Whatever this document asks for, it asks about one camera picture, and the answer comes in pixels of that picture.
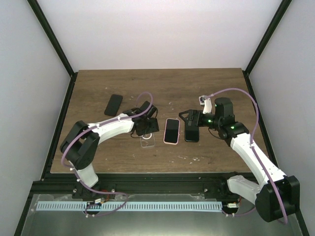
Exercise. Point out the pink phone case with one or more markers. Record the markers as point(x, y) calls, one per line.
point(171, 131)

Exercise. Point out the black aluminium frame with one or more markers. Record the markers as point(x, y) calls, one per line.
point(142, 183)

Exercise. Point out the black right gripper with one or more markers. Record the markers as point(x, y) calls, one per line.
point(192, 113)

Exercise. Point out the clear phone case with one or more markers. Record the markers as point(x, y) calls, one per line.
point(147, 141)

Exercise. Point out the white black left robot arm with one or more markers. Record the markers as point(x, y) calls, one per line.
point(80, 145)

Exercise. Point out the light blue slotted cable duct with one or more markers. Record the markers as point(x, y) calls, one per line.
point(130, 206)

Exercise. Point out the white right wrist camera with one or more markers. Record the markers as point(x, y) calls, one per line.
point(205, 102)

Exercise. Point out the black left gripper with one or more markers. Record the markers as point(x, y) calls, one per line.
point(153, 128)

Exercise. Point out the black phone case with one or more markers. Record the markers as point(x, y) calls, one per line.
point(191, 133)

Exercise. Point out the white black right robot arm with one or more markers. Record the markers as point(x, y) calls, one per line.
point(274, 194)

